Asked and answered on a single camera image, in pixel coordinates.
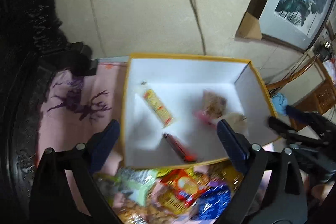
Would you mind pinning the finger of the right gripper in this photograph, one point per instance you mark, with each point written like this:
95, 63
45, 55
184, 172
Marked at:
289, 134
308, 118

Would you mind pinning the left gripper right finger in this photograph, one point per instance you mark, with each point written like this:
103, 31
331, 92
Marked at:
236, 146

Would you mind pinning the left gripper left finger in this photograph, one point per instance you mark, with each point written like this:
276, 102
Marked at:
100, 146

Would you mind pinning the brown nut snack packet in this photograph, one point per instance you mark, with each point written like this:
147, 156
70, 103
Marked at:
213, 108

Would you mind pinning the red long snack bar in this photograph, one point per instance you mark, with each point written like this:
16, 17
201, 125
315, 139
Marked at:
180, 149

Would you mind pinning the blue snack bag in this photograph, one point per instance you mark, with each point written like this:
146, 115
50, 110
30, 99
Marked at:
213, 202

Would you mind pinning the yellow long snack bar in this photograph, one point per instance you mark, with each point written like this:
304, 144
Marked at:
154, 108

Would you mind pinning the wooden chair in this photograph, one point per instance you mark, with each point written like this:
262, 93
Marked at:
310, 88

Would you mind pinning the blue cloth on chair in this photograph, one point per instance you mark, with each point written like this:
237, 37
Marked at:
279, 102

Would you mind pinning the pink floral tablecloth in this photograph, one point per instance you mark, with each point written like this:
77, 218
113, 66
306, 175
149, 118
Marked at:
78, 107

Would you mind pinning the light green snack packet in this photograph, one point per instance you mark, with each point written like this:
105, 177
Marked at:
135, 183

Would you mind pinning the red round cake packet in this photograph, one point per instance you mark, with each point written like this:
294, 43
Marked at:
183, 186

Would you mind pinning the clear cracker snack bag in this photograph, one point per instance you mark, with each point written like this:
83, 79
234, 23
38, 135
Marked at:
130, 212

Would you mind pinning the yellow cardboard shoe box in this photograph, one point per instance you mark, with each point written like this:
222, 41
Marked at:
182, 79

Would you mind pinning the dark carved wooden sofa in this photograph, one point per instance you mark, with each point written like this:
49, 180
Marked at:
33, 49

